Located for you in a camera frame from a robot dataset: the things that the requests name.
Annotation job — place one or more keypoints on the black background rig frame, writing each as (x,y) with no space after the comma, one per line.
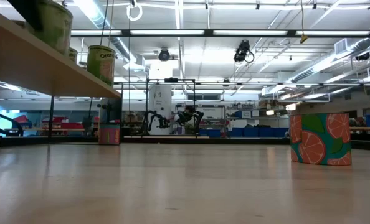
(171,80)

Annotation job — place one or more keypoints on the red background shelf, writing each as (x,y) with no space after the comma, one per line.
(66,126)

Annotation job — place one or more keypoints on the light wooden shelf board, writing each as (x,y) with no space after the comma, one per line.
(32,65)

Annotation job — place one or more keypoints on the round black ceiling fixture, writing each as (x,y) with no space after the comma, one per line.
(164,55)

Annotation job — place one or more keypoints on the white cylindrical column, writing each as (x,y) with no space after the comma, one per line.
(160,96)

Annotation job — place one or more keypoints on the pink and teal can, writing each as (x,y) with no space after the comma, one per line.
(108,135)

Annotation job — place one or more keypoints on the long blue storage bin row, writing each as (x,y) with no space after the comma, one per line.
(259,132)

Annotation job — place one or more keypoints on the black overhead frame bar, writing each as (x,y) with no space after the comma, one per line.
(126,33)

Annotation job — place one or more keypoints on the black table frame rail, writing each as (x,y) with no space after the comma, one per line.
(368,146)
(235,140)

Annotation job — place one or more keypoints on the green Orange can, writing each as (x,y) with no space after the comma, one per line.
(73,56)
(99,67)

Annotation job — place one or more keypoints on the black overhead camera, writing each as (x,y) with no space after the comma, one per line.
(241,51)

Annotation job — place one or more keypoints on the black background robot arm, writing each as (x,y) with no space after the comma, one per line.
(191,115)
(155,119)

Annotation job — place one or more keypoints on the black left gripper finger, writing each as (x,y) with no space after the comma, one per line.
(26,11)

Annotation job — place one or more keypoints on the wooden background bench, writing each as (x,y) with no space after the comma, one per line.
(365,128)

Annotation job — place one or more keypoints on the grey background cabinet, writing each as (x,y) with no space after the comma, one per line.
(113,109)

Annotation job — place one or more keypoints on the silver ceiling duct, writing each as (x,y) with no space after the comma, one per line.
(94,12)
(312,73)

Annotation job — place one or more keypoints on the white ceiling vent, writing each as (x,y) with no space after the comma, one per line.
(340,46)

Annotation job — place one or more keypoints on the small black ceiling fixture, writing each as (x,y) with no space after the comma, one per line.
(362,56)

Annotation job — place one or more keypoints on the teal can with orange slices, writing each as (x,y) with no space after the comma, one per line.
(320,140)

